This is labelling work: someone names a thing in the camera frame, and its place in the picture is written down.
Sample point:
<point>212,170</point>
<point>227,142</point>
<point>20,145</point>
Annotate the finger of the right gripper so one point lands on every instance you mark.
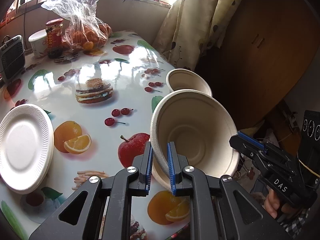
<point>248,150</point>
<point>251,141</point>

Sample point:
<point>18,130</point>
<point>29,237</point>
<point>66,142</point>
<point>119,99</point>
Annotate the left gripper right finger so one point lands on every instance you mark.
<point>188,181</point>

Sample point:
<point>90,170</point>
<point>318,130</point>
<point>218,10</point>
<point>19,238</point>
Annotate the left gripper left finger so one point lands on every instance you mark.
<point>133,181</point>

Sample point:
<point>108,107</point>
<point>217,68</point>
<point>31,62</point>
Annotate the beige paper bowl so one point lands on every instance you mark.
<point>159,175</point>
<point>178,79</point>
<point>200,127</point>

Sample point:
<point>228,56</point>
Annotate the white paper plate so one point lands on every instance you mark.
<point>27,144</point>

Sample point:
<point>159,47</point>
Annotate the person right hand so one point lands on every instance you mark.
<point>272,205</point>

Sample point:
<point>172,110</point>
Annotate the fruit print tablecloth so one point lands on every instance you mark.
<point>109,95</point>

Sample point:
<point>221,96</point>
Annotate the brown wooden cabinet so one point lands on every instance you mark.
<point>267,47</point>

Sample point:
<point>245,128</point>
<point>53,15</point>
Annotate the patterned curtain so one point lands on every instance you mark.
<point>191,28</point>

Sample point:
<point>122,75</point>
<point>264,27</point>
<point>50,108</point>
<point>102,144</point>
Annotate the plastic bag of oranges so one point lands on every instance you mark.
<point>85,31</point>

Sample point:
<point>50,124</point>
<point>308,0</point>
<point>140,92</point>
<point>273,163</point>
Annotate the white paper cup container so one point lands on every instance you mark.
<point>38,41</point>

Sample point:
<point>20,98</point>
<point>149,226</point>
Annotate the red label glass jar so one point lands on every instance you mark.
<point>54,38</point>

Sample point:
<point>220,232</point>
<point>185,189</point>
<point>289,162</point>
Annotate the grey small heater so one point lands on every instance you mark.
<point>12,57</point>

